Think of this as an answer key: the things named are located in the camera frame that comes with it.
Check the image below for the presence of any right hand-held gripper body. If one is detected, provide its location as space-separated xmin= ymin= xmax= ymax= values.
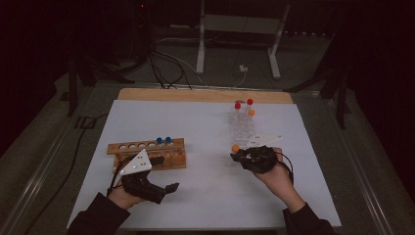
xmin=242 ymin=134 xmax=284 ymax=174

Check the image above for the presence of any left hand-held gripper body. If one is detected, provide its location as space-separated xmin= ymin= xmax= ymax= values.
xmin=118 ymin=149 xmax=167 ymax=205

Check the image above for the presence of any wooden test tube rack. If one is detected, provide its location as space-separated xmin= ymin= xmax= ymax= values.
xmin=107 ymin=137 xmax=187 ymax=171

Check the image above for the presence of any clear acrylic test tube rack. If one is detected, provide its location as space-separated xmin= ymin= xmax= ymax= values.
xmin=228 ymin=103 xmax=257 ymax=152

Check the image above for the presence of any person's right hand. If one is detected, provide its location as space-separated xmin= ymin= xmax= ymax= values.
xmin=254 ymin=147 xmax=297 ymax=201

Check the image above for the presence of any person's left hand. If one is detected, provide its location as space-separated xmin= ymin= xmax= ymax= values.
xmin=107 ymin=185 xmax=147 ymax=211

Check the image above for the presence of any white table mat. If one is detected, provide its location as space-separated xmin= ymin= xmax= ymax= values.
xmin=67 ymin=99 xmax=343 ymax=230

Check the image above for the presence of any black stand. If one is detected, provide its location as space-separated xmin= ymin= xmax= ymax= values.
xmin=283 ymin=30 xmax=352 ymax=130
xmin=60 ymin=48 xmax=136 ymax=118

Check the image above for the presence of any grey metal stand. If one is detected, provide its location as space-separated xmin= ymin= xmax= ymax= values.
xmin=195 ymin=0 xmax=292 ymax=80

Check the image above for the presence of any left hand-held gripper cable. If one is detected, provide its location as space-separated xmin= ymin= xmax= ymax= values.
xmin=106 ymin=156 xmax=133 ymax=198

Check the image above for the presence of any hand-held gripper cable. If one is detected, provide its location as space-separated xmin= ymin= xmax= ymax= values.
xmin=275 ymin=151 xmax=295 ymax=184
xmin=106 ymin=156 xmax=133 ymax=198

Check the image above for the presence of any right hand-held gripper cable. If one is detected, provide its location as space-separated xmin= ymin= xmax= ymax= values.
xmin=275 ymin=151 xmax=295 ymax=184

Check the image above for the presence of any bundle of black cables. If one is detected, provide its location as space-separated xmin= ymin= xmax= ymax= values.
xmin=129 ymin=0 xmax=194 ymax=90

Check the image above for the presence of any white floor cable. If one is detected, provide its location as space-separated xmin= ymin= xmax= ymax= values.
xmin=156 ymin=36 xmax=248 ymax=89

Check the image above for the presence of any metal floor rail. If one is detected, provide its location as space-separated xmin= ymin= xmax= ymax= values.
xmin=0 ymin=107 xmax=84 ymax=235
xmin=321 ymin=97 xmax=394 ymax=235

